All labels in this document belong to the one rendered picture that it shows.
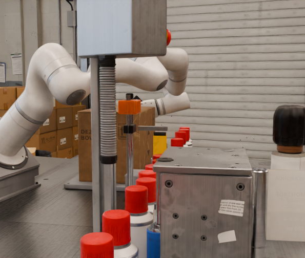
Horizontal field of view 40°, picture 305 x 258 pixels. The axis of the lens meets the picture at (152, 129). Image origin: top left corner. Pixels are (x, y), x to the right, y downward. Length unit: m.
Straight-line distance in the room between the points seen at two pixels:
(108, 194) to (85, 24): 0.37
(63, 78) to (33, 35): 5.27
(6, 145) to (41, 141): 3.17
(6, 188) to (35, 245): 0.45
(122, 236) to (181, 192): 0.08
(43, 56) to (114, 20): 0.63
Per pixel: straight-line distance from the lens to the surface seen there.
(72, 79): 1.33
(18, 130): 1.47
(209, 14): 5.40
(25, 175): 1.59
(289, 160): 1.01
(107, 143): 0.80
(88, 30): 0.87
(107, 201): 0.95
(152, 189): 0.64
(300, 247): 0.98
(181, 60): 1.70
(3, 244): 1.13
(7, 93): 4.81
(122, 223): 0.48
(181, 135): 1.20
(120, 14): 0.79
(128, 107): 0.88
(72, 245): 1.08
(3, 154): 1.54
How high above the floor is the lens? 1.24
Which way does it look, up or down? 7 degrees down
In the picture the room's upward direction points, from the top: straight up
